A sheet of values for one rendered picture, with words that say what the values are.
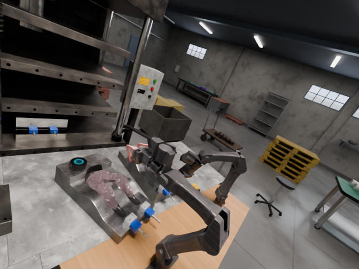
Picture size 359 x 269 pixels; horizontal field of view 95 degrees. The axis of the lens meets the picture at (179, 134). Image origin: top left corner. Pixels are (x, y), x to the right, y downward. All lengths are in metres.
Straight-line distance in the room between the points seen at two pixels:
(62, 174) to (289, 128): 9.90
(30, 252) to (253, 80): 10.48
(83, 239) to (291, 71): 10.29
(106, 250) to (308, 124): 9.90
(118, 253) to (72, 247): 0.19
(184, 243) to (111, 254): 0.34
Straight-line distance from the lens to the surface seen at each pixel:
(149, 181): 1.12
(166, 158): 0.64
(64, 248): 0.92
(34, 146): 1.45
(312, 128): 10.22
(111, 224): 0.92
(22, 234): 0.98
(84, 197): 0.97
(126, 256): 0.92
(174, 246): 0.77
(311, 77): 10.37
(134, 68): 1.41
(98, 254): 0.91
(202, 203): 0.60
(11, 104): 1.38
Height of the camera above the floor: 1.60
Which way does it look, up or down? 21 degrees down
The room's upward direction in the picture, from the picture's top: 23 degrees clockwise
